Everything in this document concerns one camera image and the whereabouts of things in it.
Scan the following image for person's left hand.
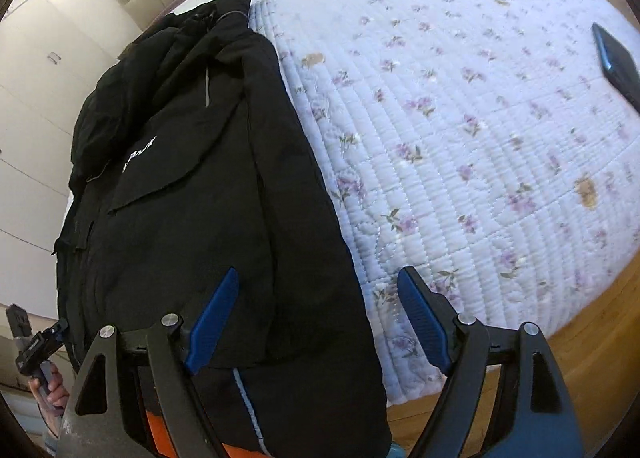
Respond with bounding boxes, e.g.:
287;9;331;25
28;362;70;414

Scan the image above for white floral quilted bedspread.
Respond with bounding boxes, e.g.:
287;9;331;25
186;0;639;404

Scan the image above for black smartphone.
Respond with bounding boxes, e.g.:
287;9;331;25
591;23;640;112

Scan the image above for white wardrobe doors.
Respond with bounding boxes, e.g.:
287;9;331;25
1;0;139;318

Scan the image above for black hooded jacket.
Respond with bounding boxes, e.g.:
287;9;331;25
54;0;392;457

